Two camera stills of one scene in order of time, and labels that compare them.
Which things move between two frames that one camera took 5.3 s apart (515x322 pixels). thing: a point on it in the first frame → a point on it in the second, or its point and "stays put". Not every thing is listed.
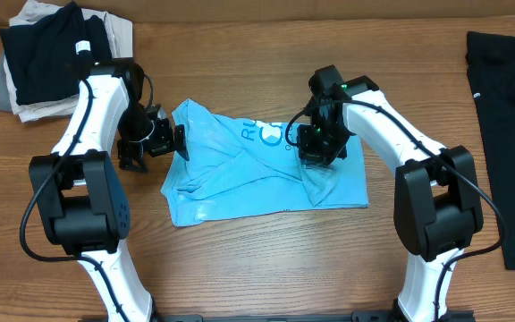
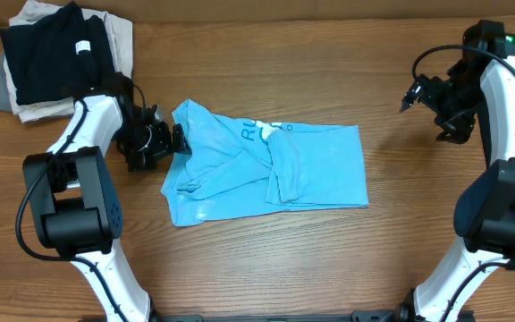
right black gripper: (318, 152) → (425, 96)
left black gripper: (164, 143) stays put
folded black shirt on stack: (49, 58) stays put
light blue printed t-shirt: (242, 166) stays put
